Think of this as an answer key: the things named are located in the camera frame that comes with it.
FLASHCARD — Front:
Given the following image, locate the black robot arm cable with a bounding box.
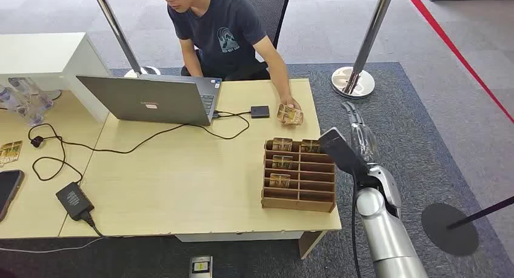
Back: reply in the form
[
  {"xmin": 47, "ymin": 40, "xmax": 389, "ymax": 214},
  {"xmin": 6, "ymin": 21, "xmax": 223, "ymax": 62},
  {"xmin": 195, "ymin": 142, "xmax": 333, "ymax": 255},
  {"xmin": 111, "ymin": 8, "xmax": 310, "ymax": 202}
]
[{"xmin": 350, "ymin": 173, "xmax": 363, "ymax": 278}]

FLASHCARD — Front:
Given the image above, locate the patterned brown card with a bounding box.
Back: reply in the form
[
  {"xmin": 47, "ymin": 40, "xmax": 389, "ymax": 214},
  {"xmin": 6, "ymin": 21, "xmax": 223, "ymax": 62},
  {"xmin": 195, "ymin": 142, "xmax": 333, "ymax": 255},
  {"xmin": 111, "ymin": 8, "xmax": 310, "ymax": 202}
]
[
  {"xmin": 272, "ymin": 155, "xmax": 294, "ymax": 170},
  {"xmin": 269, "ymin": 173, "xmax": 291, "ymax": 188},
  {"xmin": 300, "ymin": 139, "xmax": 321, "ymax": 154},
  {"xmin": 0, "ymin": 140, "xmax": 24, "ymax": 168},
  {"xmin": 272, "ymin": 137, "xmax": 293, "ymax": 152}
]

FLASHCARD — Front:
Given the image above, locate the person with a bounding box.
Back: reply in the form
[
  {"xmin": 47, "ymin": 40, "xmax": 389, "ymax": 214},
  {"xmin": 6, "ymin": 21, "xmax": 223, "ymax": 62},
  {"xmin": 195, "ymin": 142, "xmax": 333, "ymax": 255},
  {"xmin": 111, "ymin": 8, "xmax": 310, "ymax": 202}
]
[{"xmin": 154, "ymin": 0, "xmax": 302, "ymax": 113}]

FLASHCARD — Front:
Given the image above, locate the clear plastic water bottle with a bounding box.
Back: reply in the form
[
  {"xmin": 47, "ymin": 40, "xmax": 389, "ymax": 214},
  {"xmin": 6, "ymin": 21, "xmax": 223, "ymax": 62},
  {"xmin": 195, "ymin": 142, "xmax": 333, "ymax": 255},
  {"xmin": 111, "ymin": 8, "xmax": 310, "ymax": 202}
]
[
  {"xmin": 8, "ymin": 77, "xmax": 55, "ymax": 111},
  {"xmin": 0, "ymin": 85, "xmax": 45, "ymax": 127}
]

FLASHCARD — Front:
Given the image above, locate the wooden slotted card holder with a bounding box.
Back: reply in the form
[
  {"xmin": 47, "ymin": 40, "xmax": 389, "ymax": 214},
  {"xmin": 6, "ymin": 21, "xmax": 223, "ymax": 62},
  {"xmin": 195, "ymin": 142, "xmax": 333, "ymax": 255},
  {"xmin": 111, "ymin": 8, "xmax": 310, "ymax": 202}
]
[{"xmin": 261, "ymin": 137, "xmax": 337, "ymax": 214}]

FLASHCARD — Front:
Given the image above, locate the stack of patterned cards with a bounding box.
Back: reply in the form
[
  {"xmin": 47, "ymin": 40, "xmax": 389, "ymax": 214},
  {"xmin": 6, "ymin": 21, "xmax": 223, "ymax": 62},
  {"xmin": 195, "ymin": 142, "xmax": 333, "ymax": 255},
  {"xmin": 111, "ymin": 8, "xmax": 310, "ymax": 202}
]
[{"xmin": 276, "ymin": 104, "xmax": 305, "ymax": 127}]

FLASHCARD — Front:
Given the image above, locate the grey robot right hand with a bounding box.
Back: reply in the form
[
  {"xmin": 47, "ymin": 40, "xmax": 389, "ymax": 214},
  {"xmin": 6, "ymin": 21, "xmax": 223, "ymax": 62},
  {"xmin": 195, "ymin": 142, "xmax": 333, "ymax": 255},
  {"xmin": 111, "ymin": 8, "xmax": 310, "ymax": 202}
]
[{"xmin": 341, "ymin": 101, "xmax": 381, "ymax": 166}]

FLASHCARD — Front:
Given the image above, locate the black office chair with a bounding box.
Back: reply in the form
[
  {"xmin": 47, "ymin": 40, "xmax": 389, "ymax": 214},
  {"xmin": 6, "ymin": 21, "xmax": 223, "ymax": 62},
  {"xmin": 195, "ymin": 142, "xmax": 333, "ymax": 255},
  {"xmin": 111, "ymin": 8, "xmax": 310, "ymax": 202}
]
[{"xmin": 181, "ymin": 0, "xmax": 293, "ymax": 81}]

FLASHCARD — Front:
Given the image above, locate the red barrier belt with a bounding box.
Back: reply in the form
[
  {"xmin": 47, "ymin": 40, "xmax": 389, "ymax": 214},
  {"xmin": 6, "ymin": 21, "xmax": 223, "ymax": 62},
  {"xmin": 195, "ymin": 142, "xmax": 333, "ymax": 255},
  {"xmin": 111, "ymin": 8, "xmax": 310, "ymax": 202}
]
[{"xmin": 399, "ymin": 0, "xmax": 514, "ymax": 125}]

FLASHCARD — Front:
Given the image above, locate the black stanchion post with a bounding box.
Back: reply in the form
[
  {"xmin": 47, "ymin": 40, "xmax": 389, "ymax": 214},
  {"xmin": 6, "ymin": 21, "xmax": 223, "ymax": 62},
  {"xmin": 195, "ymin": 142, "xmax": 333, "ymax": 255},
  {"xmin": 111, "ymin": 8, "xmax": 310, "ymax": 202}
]
[{"xmin": 421, "ymin": 195, "xmax": 514, "ymax": 257}]

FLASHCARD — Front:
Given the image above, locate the dark grey rug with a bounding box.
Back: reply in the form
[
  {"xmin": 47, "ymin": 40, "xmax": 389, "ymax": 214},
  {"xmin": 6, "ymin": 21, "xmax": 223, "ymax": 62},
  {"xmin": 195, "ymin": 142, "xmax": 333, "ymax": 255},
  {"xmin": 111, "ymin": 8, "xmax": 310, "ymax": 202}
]
[{"xmin": 0, "ymin": 62, "xmax": 514, "ymax": 278}]

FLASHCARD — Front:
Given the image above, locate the person's left hand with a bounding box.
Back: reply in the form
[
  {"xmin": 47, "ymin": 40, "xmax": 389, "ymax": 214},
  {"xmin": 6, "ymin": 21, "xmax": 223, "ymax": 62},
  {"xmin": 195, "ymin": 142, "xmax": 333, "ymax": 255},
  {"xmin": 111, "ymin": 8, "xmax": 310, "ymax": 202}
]
[{"xmin": 279, "ymin": 96, "xmax": 302, "ymax": 113}]

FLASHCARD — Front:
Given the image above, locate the short black drive cable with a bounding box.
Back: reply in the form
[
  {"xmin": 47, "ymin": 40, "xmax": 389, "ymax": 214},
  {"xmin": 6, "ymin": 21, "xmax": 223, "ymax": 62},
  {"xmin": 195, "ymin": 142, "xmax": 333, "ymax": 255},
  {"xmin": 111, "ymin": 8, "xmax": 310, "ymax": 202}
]
[{"xmin": 213, "ymin": 110, "xmax": 253, "ymax": 119}]

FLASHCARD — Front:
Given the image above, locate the small grey floor device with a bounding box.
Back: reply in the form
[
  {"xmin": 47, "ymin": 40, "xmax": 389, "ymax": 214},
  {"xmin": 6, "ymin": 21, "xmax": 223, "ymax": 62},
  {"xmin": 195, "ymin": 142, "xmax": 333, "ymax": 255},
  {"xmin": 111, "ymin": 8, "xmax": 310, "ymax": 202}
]
[{"xmin": 189, "ymin": 255, "xmax": 213, "ymax": 278}]

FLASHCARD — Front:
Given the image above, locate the white floor cable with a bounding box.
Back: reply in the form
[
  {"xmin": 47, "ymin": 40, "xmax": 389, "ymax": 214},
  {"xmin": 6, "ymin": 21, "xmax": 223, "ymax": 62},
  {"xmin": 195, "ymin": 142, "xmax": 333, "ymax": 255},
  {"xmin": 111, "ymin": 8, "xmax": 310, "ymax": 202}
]
[{"xmin": 0, "ymin": 236, "xmax": 106, "ymax": 254}]

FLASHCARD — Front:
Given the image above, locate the black adapter mains cord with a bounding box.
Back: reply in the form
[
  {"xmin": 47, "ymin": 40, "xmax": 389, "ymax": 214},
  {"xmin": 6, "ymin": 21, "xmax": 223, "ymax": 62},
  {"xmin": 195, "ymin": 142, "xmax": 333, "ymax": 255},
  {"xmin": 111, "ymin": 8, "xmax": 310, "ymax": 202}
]
[{"xmin": 81, "ymin": 211, "xmax": 106, "ymax": 239}]

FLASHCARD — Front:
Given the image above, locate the long black charger cable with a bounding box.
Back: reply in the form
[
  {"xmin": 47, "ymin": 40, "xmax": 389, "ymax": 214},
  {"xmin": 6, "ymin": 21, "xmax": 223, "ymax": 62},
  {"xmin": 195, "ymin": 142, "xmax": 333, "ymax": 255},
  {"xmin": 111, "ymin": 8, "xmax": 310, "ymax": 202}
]
[{"xmin": 28, "ymin": 114, "xmax": 250, "ymax": 185}]

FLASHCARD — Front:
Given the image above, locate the black power adapter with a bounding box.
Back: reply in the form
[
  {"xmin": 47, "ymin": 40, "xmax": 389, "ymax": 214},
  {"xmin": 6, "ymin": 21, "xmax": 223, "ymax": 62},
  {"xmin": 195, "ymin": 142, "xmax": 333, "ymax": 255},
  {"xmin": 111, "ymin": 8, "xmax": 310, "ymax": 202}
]
[{"xmin": 55, "ymin": 182, "xmax": 96, "ymax": 222}]

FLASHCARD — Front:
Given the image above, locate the white cabinet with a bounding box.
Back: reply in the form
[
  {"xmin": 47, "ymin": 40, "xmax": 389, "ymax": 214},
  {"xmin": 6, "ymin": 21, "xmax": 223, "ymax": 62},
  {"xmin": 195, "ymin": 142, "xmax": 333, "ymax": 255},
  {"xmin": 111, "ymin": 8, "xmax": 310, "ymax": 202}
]
[{"xmin": 0, "ymin": 32, "xmax": 113, "ymax": 125}]

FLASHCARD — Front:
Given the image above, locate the black smartphone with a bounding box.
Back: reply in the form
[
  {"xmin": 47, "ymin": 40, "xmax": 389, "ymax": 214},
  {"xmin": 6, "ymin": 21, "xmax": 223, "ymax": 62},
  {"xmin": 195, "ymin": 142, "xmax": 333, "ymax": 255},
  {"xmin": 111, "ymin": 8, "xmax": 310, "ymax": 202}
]
[{"xmin": 0, "ymin": 170, "xmax": 25, "ymax": 223}]

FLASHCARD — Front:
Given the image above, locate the chrome stanchion post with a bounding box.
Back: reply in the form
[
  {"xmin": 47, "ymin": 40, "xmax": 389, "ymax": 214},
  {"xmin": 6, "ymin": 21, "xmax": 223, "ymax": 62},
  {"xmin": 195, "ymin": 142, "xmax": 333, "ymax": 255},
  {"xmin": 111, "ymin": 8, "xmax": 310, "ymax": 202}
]
[
  {"xmin": 88, "ymin": 0, "xmax": 162, "ymax": 79},
  {"xmin": 331, "ymin": 0, "xmax": 398, "ymax": 99}
]

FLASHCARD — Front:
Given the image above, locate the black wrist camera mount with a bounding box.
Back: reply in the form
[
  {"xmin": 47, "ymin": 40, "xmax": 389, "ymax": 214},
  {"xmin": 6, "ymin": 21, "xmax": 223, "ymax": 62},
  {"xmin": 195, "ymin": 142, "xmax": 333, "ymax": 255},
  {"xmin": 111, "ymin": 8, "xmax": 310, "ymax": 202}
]
[{"xmin": 318, "ymin": 127, "xmax": 370, "ymax": 177}]

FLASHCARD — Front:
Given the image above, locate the grey laptop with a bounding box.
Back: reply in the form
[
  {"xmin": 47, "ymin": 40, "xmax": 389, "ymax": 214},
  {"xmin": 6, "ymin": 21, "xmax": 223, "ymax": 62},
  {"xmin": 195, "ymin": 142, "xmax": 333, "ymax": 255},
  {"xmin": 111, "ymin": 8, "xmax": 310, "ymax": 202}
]
[{"xmin": 76, "ymin": 74, "xmax": 222, "ymax": 127}]

